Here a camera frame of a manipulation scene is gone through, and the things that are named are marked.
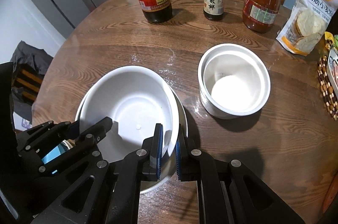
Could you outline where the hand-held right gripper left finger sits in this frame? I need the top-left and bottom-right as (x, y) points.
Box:
(32, 123), (164, 224)

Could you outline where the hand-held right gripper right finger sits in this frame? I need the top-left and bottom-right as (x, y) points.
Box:
(174, 132), (307, 224)

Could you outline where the white cylindrical cup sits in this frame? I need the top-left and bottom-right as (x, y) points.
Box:
(198, 43), (271, 119)

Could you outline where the white ceramic bowl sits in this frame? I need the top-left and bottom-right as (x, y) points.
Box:
(75, 81), (189, 193)
(79, 66), (180, 161)

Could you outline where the white and orange flour bag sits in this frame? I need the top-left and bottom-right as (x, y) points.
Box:
(276, 0), (338, 57)

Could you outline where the wooden bead trivet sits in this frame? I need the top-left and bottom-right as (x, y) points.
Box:
(317, 55), (338, 120)

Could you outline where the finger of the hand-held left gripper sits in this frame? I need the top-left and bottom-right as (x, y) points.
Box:
(38, 116), (114, 175)
(16, 120), (81, 158)

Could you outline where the wooden chair with slats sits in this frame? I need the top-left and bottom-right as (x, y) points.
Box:
(13, 68), (44, 102)

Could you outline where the yellow green snack packet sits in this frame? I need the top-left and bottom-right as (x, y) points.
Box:
(324, 31), (338, 52)

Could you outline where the black cloth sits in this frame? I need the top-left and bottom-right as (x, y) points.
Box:
(11, 41), (55, 108)

